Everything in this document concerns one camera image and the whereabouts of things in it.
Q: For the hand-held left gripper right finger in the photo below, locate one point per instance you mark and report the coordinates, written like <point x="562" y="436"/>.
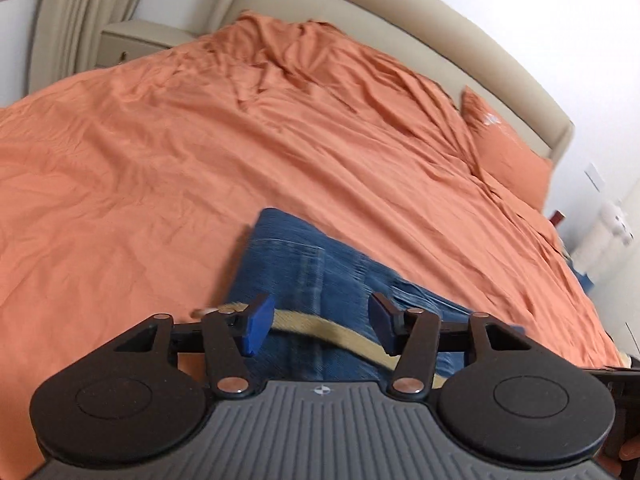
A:
<point x="382" y="322"/>

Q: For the person's right hand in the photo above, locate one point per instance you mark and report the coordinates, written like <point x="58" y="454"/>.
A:
<point x="631" y="452"/>

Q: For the tan fabric belt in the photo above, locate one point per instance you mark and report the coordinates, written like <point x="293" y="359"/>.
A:
<point x="320" y="327"/>

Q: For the blue denim pants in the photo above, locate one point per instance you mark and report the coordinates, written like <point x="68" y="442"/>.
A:
<point x="300" y="270"/>

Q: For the beige upholstered headboard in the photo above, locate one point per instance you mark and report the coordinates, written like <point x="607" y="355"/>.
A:
<point x="400" y="25"/>

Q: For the beige nightstand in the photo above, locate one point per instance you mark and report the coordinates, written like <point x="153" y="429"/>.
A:
<point x="145" y="40"/>

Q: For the white appliance by wall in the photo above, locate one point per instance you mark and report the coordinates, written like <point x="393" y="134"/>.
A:
<point x="600" y="245"/>

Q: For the beige curtain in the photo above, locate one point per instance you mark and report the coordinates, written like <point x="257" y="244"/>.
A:
<point x="85" y="15"/>

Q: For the orange embroidered pillow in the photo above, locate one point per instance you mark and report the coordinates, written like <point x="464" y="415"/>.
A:
<point x="510" y="160"/>

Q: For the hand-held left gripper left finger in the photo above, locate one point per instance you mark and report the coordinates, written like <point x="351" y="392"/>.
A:
<point x="256" y="325"/>

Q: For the orange duvet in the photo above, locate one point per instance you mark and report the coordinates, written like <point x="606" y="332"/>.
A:
<point x="150" y="160"/>

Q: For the white wall switch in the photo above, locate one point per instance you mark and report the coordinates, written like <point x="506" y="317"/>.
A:
<point x="596" y="176"/>

